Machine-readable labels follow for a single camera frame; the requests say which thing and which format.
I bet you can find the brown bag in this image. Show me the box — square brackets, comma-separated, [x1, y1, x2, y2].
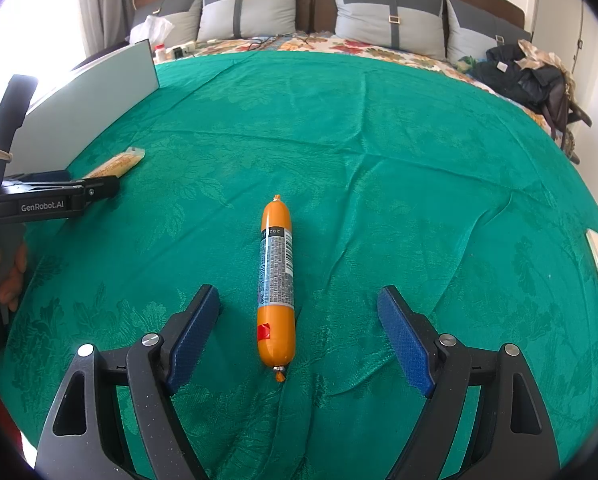
[542, 77, 592, 141]

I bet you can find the black cable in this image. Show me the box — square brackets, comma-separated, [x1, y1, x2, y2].
[249, 33, 311, 52]

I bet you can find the clear plastic bag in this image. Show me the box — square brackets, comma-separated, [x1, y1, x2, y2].
[129, 15, 175, 46]

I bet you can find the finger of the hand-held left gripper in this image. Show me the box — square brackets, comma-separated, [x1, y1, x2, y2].
[3, 171, 72, 187]
[81, 175, 120, 203]

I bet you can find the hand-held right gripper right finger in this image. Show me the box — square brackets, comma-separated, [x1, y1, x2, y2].
[377, 285, 560, 480]

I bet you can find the hanging wall cable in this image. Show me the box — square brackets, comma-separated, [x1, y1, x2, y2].
[573, 4, 586, 72]

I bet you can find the person's left hand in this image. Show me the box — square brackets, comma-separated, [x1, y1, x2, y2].
[0, 240, 30, 312]

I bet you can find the white cardboard box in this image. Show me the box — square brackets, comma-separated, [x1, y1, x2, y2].
[1, 40, 161, 181]

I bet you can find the clear corn cob packet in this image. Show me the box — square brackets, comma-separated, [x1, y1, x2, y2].
[81, 146, 146, 181]

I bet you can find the grey curtain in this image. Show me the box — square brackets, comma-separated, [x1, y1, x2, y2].
[76, 0, 137, 58]

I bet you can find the beige cloth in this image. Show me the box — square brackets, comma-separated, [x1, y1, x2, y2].
[516, 37, 566, 69]

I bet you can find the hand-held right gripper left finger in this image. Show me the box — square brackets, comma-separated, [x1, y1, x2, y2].
[34, 284, 221, 480]

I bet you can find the green patterned blanket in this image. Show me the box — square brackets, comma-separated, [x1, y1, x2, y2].
[0, 49, 598, 480]

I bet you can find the pile of dark clothes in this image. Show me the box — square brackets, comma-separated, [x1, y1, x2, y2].
[472, 42, 565, 111]

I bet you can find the orange sausage with grey label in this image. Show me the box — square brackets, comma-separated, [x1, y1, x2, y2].
[256, 194, 297, 385]

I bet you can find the grey two-tone pillow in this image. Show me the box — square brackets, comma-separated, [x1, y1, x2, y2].
[444, 0, 532, 63]
[131, 0, 205, 43]
[197, 0, 305, 42]
[330, 0, 447, 61]

